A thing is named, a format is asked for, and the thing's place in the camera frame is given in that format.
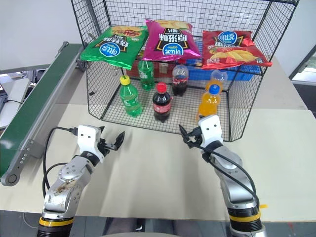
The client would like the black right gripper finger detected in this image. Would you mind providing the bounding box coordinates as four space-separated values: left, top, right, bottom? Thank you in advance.
183 137 196 149
178 124 190 139

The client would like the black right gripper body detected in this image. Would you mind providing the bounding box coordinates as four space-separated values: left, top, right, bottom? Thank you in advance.
188 126 204 148

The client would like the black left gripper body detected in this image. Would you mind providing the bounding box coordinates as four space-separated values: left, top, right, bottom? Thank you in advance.
98 137 118 159

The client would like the cola bottle red cap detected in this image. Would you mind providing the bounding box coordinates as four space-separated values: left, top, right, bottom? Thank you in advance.
152 82 172 123

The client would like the orange soda bottle blue cap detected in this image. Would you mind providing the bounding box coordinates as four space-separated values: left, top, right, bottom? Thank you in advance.
196 84 222 122

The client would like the green soda bottle yellow cap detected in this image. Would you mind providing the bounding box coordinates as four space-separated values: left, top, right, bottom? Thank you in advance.
119 76 144 118

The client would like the half-empty cola bottle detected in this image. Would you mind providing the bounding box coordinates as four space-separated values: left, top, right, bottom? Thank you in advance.
171 65 190 97

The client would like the half-empty orange soda bottle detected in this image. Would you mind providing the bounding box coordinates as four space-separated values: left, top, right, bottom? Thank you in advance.
206 70 227 91

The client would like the red box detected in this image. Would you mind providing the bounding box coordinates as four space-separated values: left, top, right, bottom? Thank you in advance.
125 48 175 78

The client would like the blue plastic crate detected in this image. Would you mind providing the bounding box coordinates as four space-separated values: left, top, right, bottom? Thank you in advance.
184 58 263 82

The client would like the green potato chip bag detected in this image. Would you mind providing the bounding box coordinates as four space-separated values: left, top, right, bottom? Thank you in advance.
80 25 149 71

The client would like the magenta potato chip bag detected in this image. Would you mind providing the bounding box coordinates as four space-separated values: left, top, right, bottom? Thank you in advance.
142 19 202 62

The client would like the red potato chip bag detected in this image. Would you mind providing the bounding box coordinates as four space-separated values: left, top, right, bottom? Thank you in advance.
201 30 273 71

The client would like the white grey background furniture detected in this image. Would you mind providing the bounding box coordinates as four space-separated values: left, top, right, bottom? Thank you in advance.
0 78 31 129

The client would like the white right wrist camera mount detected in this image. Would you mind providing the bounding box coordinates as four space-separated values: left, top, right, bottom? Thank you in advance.
198 115 224 149

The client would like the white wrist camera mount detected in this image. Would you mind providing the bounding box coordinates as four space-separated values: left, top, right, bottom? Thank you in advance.
77 125 105 164
198 115 224 149

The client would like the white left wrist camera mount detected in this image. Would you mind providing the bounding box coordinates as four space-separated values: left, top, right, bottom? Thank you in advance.
77 125 105 164

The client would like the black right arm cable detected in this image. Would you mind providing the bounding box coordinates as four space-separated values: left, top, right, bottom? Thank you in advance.
197 145 260 211

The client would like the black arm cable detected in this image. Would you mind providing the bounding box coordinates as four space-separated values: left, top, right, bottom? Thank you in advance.
42 126 79 198
197 145 260 211

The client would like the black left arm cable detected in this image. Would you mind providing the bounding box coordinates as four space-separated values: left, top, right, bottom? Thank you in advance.
42 126 79 198

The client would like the green conveyor belt grey frame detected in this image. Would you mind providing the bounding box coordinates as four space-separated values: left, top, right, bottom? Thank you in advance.
0 41 85 187

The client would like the black wire mesh shelf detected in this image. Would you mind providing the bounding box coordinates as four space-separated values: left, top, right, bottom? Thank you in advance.
70 0 301 143

